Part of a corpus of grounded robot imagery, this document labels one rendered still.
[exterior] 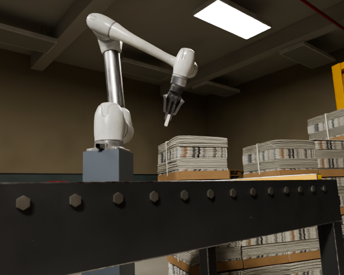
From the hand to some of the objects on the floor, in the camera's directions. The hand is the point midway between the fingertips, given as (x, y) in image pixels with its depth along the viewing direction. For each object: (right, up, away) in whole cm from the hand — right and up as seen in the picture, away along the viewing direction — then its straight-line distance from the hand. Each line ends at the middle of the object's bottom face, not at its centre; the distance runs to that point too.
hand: (167, 120), depth 180 cm
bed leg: (+19, -109, -63) cm, 127 cm away
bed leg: (+51, -101, -101) cm, 152 cm away
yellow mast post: (+160, -127, +72) cm, 216 cm away
